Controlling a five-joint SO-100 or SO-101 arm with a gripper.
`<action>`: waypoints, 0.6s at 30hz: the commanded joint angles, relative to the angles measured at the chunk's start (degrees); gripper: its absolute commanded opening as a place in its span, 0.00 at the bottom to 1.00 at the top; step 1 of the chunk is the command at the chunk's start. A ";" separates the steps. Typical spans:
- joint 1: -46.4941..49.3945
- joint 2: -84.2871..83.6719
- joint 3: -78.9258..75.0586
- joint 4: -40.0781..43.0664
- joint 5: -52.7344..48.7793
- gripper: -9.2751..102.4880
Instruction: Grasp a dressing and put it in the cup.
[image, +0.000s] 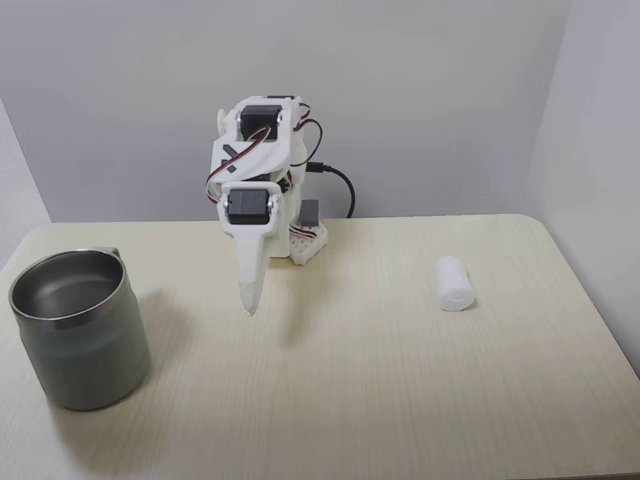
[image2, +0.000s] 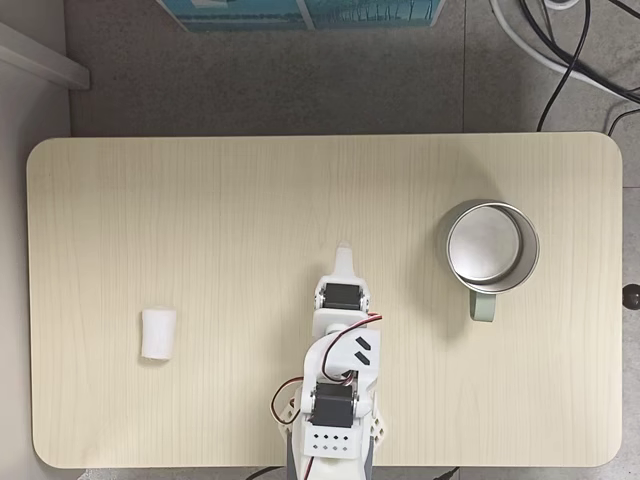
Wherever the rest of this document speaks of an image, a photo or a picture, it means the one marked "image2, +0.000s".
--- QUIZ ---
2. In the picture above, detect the white gauze dressing roll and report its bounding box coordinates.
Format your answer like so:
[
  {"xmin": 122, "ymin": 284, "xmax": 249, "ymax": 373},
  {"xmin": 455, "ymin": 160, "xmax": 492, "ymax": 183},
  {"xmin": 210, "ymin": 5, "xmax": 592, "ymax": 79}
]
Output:
[{"xmin": 138, "ymin": 307, "xmax": 178, "ymax": 362}]

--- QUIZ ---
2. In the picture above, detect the green mug steel interior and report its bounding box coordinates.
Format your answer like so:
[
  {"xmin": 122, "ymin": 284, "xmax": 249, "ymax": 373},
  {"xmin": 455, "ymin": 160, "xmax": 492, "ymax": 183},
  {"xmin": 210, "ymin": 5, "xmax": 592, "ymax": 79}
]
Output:
[{"xmin": 437, "ymin": 199, "xmax": 542, "ymax": 324}]

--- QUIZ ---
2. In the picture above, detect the blue printed box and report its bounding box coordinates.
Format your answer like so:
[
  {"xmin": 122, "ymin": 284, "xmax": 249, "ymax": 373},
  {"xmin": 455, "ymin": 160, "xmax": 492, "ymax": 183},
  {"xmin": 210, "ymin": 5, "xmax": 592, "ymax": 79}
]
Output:
[{"xmin": 154, "ymin": 0, "xmax": 447, "ymax": 33}]

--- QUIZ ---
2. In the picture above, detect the white shelf board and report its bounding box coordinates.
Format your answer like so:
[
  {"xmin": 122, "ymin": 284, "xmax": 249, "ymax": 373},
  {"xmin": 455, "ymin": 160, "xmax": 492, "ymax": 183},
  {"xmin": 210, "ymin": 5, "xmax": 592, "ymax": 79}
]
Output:
[{"xmin": 0, "ymin": 21, "xmax": 92, "ymax": 92}]

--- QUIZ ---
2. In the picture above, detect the red servo cable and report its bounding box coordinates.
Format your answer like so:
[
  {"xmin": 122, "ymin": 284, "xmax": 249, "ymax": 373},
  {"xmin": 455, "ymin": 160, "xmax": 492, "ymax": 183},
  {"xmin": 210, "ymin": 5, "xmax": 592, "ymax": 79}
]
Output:
[
  {"xmin": 270, "ymin": 377, "xmax": 304, "ymax": 427},
  {"xmin": 321, "ymin": 313, "xmax": 385, "ymax": 382}
]

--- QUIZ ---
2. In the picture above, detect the white hose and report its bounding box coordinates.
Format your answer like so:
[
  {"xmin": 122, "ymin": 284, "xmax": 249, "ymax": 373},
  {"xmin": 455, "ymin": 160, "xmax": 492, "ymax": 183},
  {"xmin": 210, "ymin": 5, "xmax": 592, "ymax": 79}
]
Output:
[{"xmin": 488, "ymin": 0, "xmax": 640, "ymax": 104}]

